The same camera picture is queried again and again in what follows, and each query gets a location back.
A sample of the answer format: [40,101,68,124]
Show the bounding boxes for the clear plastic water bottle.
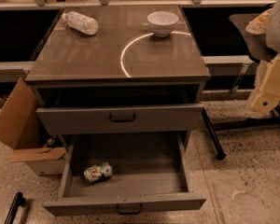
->
[62,11,98,35]

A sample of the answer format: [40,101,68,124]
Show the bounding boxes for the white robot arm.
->
[245,0,280,113]

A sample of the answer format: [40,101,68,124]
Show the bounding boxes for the white ceramic bowl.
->
[147,11,179,37]

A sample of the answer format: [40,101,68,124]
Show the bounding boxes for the brown cardboard box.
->
[0,78,66,175]

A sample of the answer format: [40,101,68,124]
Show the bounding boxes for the grey drawer cabinet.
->
[24,4,211,141]

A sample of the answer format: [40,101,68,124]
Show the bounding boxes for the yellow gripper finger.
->
[250,53,280,113]
[245,9,272,35]

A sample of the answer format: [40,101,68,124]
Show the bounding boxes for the closed grey upper drawer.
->
[36,104,203,134]

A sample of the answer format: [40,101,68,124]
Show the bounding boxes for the crushed 7up can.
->
[83,162,113,183]

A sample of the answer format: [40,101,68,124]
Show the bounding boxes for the black bar on floor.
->
[4,192,26,224]

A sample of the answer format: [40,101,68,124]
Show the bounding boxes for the open grey middle drawer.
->
[43,132,206,217]

